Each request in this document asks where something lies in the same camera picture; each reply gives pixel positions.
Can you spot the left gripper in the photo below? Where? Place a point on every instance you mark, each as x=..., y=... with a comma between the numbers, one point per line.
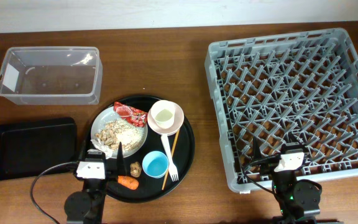
x=120, y=169

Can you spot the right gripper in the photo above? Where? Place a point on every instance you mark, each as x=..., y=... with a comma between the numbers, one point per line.
x=257, y=155

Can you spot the rice and peanut shells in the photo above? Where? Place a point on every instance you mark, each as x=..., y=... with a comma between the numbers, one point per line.
x=118, y=131

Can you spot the small blue cup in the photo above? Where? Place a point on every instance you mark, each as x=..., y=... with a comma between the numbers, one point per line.
x=155, y=164

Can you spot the red snack wrapper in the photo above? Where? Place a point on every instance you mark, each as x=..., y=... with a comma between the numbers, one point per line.
x=132, y=115

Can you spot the cream cup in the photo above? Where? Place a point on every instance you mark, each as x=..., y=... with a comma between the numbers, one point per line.
x=163, y=113

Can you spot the pink bowl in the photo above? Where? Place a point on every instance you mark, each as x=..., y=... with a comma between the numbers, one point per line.
x=178, y=120

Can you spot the white tissue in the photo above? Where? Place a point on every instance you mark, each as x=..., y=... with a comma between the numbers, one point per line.
x=103, y=148

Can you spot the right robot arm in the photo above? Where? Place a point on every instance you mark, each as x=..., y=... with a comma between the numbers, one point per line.
x=298, y=199

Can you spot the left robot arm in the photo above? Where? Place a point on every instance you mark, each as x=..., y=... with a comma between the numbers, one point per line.
x=87, y=205

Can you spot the grey dishwasher rack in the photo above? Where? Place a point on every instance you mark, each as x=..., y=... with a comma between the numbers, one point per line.
x=266, y=88

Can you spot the brown walnut piece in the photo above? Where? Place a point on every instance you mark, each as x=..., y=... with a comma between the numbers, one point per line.
x=136, y=169

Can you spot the orange carrot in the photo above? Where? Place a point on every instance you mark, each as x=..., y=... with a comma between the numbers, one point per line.
x=128, y=182

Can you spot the round black tray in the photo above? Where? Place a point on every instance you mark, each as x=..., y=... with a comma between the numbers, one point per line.
x=150, y=188

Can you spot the white plastic fork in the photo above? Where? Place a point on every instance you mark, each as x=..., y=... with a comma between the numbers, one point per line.
x=173, y=172

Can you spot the wooden chopstick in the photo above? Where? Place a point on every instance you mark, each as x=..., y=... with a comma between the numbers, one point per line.
x=172, y=151

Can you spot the black rectangular tray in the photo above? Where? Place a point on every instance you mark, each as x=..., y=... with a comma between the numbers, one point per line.
x=29, y=148

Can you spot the clear plastic bin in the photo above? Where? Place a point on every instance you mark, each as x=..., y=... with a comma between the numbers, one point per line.
x=51, y=75

